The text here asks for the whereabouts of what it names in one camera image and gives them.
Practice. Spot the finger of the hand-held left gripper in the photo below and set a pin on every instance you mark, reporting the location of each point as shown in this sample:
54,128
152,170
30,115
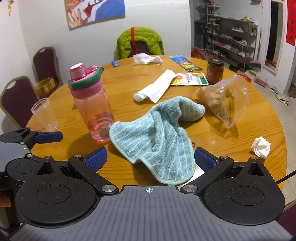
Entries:
48,137

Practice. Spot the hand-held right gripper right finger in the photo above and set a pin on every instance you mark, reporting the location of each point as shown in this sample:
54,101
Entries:
204,160

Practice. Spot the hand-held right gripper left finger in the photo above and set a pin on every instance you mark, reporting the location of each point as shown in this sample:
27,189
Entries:
97,157

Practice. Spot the teal striped cloth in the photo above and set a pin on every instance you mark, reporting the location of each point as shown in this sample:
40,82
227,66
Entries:
157,139

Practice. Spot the pink water bottle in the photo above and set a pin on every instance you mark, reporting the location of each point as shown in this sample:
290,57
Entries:
92,104

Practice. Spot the person's left hand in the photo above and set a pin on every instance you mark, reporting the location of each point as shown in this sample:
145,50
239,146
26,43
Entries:
4,200

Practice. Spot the clear plastic cup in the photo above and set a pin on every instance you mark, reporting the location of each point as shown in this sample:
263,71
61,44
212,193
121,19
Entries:
42,111

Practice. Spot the maroon banquet chair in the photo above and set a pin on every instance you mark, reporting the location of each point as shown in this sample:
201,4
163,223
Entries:
47,62
141,48
18,102

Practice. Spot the gold metal basin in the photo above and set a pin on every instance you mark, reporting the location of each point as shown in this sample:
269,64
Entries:
45,87

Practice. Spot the small crumpled tissue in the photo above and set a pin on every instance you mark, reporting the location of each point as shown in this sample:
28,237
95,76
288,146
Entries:
261,147

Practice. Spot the clear plastic bag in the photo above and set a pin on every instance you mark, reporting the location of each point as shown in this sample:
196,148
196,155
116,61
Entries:
226,102

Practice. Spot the orange snack packet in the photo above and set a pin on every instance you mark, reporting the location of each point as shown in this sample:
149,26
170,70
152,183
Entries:
192,78

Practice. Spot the white rolled towel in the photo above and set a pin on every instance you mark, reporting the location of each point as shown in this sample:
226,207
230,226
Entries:
157,88

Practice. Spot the glass jar with dark lid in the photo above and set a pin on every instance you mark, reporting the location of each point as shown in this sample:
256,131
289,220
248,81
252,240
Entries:
215,71

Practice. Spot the red plastic stool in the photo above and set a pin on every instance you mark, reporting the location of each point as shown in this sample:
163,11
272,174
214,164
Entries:
242,76

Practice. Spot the purple flat pad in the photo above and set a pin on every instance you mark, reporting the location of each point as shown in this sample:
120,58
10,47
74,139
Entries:
260,83

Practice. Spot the small blue packet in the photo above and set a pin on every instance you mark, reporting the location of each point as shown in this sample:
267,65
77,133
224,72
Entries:
115,63

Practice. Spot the colourful booklet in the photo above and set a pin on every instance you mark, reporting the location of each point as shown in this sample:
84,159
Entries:
186,63

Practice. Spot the white sneaker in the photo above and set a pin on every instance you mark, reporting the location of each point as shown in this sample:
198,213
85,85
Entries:
273,89
283,99

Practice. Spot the red plastic bag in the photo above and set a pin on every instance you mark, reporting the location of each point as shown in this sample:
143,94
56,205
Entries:
197,53

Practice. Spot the pink broom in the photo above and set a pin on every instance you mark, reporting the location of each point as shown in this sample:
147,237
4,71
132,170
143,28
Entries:
256,63

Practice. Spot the large crumpled white tissue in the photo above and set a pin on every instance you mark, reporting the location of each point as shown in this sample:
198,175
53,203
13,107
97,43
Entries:
144,58

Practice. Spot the green puffer jacket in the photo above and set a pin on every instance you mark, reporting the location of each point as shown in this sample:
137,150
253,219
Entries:
148,37

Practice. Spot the metal shoe rack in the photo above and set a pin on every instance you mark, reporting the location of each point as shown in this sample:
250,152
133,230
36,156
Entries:
248,34

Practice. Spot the hanging key bunch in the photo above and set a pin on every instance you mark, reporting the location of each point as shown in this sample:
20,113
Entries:
9,8

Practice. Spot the group of assorted shoes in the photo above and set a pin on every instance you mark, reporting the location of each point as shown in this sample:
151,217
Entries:
238,29

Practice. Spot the red door couplet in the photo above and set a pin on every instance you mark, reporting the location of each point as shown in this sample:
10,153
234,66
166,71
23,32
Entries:
291,23

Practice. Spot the wall poster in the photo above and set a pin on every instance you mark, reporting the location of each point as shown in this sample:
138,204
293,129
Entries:
94,11

